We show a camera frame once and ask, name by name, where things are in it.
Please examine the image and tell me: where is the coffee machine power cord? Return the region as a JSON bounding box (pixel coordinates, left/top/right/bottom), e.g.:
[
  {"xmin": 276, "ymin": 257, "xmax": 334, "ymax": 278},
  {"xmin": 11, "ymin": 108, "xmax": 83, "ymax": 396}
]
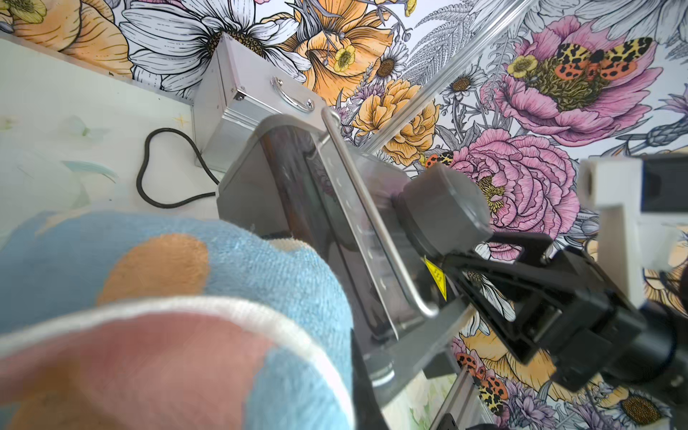
[{"xmin": 135, "ymin": 126, "xmax": 221, "ymax": 211}]

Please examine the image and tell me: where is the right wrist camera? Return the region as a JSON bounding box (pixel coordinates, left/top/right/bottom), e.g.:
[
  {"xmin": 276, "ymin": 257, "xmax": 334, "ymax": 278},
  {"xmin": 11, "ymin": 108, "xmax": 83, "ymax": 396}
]
[{"xmin": 577, "ymin": 150, "xmax": 687, "ymax": 312}]

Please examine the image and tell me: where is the blue patterned cloth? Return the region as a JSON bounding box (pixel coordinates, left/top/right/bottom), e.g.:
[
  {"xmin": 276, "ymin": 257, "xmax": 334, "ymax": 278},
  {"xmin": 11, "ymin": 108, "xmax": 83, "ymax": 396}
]
[{"xmin": 1, "ymin": 211, "xmax": 357, "ymax": 429}]

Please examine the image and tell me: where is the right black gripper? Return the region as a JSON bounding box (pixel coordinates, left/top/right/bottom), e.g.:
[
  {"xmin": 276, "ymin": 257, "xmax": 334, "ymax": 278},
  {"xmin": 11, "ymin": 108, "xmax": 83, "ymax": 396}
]
[{"xmin": 441, "ymin": 232, "xmax": 646, "ymax": 392}]

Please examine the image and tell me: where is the silver aluminium case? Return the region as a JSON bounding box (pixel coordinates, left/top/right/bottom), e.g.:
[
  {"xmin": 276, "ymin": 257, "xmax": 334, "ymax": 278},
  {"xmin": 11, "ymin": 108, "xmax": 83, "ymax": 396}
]
[{"xmin": 193, "ymin": 35, "xmax": 326, "ymax": 173}]

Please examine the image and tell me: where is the aluminium front rail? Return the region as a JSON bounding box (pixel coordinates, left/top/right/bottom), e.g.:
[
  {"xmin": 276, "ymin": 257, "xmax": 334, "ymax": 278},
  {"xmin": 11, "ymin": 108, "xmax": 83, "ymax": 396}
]
[{"xmin": 429, "ymin": 370, "xmax": 483, "ymax": 430}]

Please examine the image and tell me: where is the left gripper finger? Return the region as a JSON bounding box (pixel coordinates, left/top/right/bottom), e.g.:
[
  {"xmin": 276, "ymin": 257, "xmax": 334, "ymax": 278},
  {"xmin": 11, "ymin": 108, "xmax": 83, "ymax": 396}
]
[{"xmin": 351, "ymin": 330, "xmax": 389, "ymax": 430}]

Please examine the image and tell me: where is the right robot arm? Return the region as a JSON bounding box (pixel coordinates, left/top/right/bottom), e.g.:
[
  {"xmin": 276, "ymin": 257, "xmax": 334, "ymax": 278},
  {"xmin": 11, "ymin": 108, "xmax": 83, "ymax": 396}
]
[{"xmin": 441, "ymin": 233, "xmax": 687, "ymax": 409}]

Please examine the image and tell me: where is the grey coffee machine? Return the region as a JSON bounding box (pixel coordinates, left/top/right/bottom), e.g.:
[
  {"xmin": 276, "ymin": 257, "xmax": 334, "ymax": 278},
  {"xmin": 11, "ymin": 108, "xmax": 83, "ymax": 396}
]
[{"xmin": 217, "ymin": 109, "xmax": 493, "ymax": 405}]

